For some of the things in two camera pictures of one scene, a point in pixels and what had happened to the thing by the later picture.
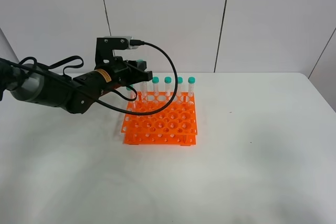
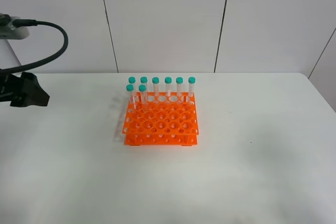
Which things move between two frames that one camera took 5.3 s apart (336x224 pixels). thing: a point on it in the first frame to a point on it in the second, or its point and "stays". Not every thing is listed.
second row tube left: x=132 y=104 stays
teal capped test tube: x=141 y=64 to x=144 y=98
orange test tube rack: x=175 y=125 stays
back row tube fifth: x=180 y=81 stays
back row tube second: x=145 y=95 stays
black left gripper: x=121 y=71 to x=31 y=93
